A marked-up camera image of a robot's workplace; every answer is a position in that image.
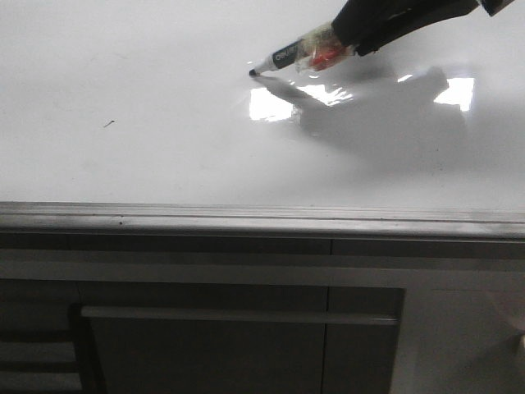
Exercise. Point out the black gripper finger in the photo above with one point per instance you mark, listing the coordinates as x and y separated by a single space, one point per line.
422 14
359 18

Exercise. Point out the white marker with red magnet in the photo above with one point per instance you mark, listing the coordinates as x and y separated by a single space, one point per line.
317 50

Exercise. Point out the dark cabinet with white rails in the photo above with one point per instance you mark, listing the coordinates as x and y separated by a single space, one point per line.
191 314

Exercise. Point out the white whiteboard with aluminium frame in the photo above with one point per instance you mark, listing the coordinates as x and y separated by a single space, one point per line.
128 115

